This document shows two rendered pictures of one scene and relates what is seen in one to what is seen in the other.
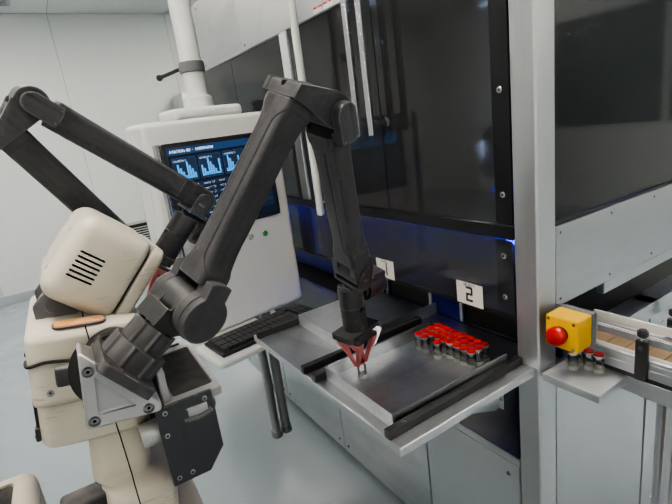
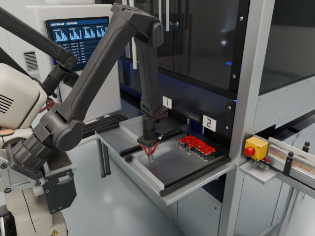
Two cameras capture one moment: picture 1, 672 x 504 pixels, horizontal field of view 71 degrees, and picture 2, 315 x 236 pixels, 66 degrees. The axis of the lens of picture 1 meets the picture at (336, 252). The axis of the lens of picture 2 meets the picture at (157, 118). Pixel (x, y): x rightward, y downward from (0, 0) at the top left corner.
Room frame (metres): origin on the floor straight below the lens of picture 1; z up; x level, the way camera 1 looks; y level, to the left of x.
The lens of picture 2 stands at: (0.06, 0.01, 1.56)
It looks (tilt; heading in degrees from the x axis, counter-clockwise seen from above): 26 degrees down; 356
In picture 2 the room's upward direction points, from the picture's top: 1 degrees counter-clockwise
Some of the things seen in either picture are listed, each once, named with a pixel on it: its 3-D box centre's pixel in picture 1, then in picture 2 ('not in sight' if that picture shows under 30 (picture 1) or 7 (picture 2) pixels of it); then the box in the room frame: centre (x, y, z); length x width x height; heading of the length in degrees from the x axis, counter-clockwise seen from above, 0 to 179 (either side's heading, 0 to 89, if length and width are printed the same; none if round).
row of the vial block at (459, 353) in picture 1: (447, 347); (194, 149); (1.06, -0.24, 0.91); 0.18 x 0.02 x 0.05; 30
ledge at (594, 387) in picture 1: (587, 375); (260, 169); (0.91, -0.52, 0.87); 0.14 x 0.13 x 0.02; 121
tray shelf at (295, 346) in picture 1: (384, 347); (162, 144); (1.17, -0.10, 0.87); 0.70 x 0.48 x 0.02; 31
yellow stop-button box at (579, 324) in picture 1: (570, 328); (256, 147); (0.91, -0.47, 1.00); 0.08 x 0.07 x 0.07; 121
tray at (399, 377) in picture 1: (414, 366); (176, 158); (1.00, -0.15, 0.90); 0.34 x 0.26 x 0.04; 120
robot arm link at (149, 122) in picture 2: (352, 294); (149, 120); (1.00, -0.02, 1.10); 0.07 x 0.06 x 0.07; 133
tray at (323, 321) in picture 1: (366, 313); (154, 124); (1.35, -0.07, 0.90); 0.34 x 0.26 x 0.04; 121
